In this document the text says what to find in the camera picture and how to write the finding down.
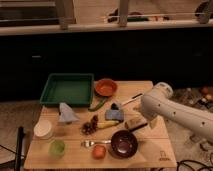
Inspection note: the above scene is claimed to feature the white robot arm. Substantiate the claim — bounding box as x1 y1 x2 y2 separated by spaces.
134 82 213 143

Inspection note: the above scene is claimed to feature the blue grey sponge block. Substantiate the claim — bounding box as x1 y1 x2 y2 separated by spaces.
105 109 124 122

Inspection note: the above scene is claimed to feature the silver fork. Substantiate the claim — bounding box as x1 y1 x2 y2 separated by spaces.
81 140 111 148

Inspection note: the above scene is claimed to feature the yellow banana toy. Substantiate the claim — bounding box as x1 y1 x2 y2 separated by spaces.
97 121 119 129

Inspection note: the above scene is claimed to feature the white cup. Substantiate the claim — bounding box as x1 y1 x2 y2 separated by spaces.
34 120 53 139

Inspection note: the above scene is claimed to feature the orange bowl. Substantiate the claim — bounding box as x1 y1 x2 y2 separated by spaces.
95 78 117 97

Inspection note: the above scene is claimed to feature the grey blue cloth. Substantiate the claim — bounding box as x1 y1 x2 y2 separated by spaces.
59 103 79 123

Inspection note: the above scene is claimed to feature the dark purple bowl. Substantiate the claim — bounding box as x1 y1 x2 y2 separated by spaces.
109 130 138 159

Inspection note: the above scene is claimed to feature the green cup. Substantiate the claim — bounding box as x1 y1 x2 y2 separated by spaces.
49 140 65 157

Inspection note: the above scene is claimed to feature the white handled knife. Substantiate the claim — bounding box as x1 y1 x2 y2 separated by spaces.
121 93 143 106

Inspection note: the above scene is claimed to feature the pine cone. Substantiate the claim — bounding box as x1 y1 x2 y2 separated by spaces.
81 115 98 135

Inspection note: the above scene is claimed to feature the green plastic tray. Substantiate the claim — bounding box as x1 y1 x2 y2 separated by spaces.
40 73 94 107

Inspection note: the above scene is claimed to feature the black chair frame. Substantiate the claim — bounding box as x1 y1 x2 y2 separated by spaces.
2 126 25 171

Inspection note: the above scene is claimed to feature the wooden board eraser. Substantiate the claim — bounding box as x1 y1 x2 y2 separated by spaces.
125 116 148 132

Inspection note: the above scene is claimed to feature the small dark round object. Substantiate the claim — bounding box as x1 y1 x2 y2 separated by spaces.
111 103 119 110

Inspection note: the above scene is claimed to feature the wooden folding table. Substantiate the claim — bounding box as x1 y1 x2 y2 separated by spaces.
24 81 176 170

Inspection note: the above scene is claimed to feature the orange tomato toy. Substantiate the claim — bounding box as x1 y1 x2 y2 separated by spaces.
92 145 106 159

